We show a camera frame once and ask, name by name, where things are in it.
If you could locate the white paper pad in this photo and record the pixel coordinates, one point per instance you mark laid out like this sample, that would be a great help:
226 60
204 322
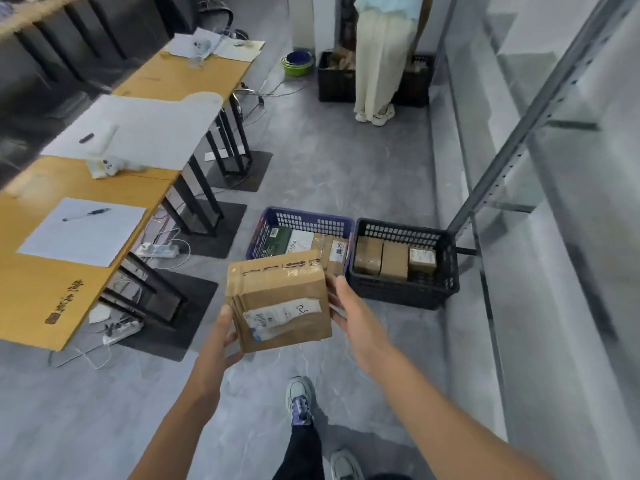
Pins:
240 50

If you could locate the green plastic bowl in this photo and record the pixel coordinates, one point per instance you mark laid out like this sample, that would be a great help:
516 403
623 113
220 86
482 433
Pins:
297 69

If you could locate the person's left leg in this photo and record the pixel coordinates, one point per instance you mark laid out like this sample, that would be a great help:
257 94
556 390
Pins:
300 454

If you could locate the black pen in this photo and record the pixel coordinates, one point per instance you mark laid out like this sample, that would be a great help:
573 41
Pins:
95 212

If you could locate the white cardboard box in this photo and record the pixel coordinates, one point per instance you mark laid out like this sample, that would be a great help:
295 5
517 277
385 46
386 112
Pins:
300 240

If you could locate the brown box peeling white label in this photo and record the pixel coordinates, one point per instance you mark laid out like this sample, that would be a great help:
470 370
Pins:
280 284

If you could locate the person's right shoe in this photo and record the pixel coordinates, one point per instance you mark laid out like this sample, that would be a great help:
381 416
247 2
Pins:
345 467

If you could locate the person's left forearm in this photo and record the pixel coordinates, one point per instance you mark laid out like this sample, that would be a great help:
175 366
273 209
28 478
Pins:
170 439

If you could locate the white paper sheet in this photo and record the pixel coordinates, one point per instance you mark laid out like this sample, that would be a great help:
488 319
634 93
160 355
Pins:
222 153

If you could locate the clear plastic bag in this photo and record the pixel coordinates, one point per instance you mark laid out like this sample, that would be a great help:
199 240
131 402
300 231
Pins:
200 49

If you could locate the green cardboard box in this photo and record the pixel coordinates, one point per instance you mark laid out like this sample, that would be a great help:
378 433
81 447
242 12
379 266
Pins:
277 242

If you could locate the large plain brown box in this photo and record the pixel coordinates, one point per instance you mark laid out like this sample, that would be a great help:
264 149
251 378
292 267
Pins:
395 262

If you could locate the person's right forearm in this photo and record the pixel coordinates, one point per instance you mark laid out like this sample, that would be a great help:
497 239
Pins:
440 424

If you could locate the brown cardboard box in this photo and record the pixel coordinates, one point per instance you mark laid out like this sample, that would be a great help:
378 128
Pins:
367 257

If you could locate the blue plastic crate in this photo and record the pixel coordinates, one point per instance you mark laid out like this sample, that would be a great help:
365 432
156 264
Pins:
300 219

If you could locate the black office chair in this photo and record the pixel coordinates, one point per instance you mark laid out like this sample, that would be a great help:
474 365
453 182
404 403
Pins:
215 9

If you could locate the small black remote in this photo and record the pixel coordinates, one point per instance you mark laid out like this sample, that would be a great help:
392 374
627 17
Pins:
86 138

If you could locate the brown box barcode label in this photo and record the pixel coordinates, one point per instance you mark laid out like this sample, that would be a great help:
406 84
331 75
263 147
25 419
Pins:
422 259

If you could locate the person's right hand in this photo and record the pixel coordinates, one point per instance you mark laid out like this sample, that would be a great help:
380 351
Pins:
360 329

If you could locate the brown box handwritten label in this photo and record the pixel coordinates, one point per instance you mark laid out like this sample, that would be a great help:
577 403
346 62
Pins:
337 254

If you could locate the chrome chair base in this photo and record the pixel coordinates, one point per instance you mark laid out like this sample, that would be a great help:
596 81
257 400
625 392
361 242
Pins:
240 102

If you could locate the person's left hand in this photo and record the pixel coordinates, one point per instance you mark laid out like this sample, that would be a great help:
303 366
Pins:
215 354

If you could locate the person's leg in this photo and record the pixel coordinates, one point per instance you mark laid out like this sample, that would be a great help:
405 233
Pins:
390 476
300 454

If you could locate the white crumpled paper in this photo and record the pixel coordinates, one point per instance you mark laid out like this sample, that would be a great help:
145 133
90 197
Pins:
100 314

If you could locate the long taped brown box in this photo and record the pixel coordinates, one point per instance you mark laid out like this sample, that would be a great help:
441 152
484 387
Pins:
320 244

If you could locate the blue plastic bowl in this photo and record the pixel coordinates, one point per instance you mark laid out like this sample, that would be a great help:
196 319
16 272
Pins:
298 57

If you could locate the person's right leg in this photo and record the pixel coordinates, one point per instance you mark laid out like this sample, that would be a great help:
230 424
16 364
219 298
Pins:
390 476

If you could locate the loose white paper sheets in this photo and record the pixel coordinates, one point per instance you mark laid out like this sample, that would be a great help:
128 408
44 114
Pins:
180 44

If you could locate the black storage crate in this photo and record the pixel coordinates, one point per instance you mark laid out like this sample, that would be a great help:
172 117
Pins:
335 89

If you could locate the black plastic crate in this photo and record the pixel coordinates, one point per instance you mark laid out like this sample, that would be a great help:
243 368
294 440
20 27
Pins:
400 294

